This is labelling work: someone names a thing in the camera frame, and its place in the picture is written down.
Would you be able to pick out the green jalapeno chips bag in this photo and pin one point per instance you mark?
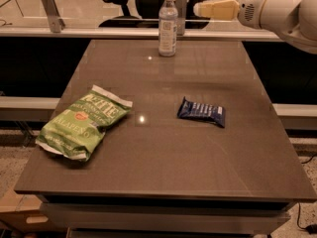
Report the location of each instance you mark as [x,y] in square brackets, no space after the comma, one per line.
[77,131]

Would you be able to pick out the metal glass bracket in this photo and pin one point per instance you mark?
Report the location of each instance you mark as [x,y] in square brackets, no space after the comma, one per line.
[181,9]
[56,22]

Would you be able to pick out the black office chair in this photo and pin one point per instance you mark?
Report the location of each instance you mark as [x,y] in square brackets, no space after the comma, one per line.
[148,11]

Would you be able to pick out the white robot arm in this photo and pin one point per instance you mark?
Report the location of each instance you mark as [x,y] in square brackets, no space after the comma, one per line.
[293,21]

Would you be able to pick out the centre metal glass bracket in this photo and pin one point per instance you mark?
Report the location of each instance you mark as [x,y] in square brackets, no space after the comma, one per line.
[181,9]

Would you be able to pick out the clear blue plastic water bottle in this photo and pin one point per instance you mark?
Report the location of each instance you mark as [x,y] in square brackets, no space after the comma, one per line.
[167,28]

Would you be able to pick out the blue rxbar blueberry wrapper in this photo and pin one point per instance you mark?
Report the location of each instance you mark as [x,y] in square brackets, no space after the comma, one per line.
[202,112]

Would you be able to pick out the left metal glass bracket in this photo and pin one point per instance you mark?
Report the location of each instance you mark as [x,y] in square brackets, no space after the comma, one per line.
[56,22]

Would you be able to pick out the cardboard box under table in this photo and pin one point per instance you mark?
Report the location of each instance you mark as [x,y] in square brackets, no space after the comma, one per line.
[22,213]

